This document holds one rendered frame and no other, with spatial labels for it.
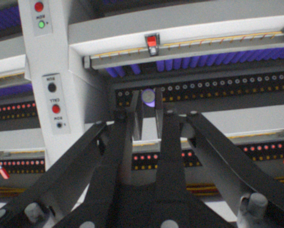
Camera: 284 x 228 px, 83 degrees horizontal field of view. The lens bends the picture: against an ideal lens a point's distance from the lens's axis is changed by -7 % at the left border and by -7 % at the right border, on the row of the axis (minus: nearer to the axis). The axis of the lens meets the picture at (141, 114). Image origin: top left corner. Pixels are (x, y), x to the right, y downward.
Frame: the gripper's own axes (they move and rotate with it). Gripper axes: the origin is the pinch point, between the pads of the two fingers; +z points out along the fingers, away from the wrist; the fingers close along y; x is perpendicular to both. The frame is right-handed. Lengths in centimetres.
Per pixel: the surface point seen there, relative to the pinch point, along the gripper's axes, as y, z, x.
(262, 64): 29.0, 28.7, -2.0
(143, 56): -1.0, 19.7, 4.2
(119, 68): -7.3, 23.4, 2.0
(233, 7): 15.8, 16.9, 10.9
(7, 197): -57, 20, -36
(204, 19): 10.4, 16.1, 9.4
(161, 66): 2.4, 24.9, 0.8
